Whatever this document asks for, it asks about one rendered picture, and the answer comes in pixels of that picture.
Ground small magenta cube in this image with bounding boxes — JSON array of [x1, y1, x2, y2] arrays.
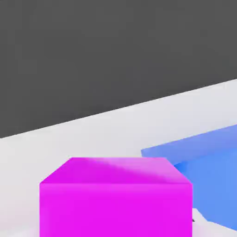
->
[[39, 157, 193, 237]]

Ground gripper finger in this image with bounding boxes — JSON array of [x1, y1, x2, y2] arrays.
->
[[192, 208, 237, 237]]

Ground large blue box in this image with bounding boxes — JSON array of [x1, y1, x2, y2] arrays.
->
[[140, 124, 237, 232]]

